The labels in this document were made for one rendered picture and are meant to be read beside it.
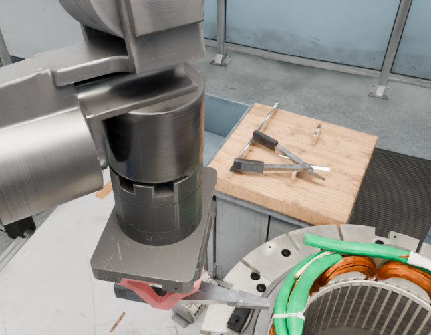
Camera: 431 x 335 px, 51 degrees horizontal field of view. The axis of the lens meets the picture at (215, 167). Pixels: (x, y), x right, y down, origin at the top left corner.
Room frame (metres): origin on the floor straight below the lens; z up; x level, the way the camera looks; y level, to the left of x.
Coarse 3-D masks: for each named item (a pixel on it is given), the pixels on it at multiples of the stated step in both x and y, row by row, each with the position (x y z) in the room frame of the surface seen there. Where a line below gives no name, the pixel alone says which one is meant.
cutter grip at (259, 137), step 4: (256, 132) 0.50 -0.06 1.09; (260, 132) 0.50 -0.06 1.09; (256, 136) 0.50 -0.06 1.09; (260, 136) 0.50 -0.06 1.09; (264, 136) 0.49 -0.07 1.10; (268, 136) 0.49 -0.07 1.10; (256, 140) 0.50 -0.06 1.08; (260, 140) 0.50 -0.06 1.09; (264, 140) 0.49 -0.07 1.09; (268, 140) 0.49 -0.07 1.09; (272, 140) 0.49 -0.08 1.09; (276, 140) 0.49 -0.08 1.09; (264, 144) 0.49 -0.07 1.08; (268, 144) 0.49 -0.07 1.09; (272, 144) 0.48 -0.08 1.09; (276, 144) 0.48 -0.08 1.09; (272, 148) 0.48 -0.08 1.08
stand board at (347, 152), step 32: (256, 128) 0.55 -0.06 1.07; (288, 128) 0.55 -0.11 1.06; (224, 160) 0.48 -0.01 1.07; (288, 160) 0.48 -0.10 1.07; (320, 160) 0.48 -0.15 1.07; (352, 160) 0.48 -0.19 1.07; (224, 192) 0.44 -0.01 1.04; (256, 192) 0.42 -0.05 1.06; (288, 192) 0.41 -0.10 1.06; (320, 192) 0.41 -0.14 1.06; (352, 192) 0.41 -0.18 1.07; (320, 224) 0.38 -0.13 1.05
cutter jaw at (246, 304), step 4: (244, 300) 0.19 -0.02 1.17; (248, 300) 0.19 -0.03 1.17; (236, 304) 0.19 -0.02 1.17; (240, 304) 0.19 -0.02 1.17; (244, 304) 0.19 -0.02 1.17; (248, 304) 0.19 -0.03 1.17; (252, 304) 0.19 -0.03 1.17; (256, 304) 0.19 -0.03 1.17; (260, 304) 0.19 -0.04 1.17; (264, 304) 0.19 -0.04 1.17; (268, 304) 0.19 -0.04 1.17; (252, 308) 0.19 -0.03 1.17; (256, 308) 0.19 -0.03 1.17; (260, 308) 0.19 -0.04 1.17; (264, 308) 0.19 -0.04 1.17; (268, 308) 0.19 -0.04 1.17
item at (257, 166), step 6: (234, 162) 0.44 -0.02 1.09; (240, 162) 0.44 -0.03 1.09; (246, 162) 0.44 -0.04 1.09; (252, 162) 0.44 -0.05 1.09; (258, 162) 0.44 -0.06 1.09; (264, 162) 0.44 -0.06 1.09; (234, 168) 0.44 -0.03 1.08; (240, 168) 0.44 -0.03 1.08; (246, 168) 0.44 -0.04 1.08; (252, 168) 0.44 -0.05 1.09; (258, 168) 0.44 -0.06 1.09
